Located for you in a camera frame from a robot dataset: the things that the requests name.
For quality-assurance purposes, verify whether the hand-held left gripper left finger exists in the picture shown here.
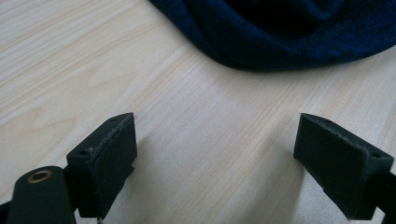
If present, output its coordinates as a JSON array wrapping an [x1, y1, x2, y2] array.
[[65, 112, 138, 220]]

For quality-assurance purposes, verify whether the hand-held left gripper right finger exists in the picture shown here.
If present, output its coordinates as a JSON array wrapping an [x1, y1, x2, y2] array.
[[292, 112, 395, 221]]

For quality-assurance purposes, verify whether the dark blue knitted garment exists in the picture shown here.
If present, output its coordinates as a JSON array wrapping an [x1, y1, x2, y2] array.
[[148, 0, 396, 71]]

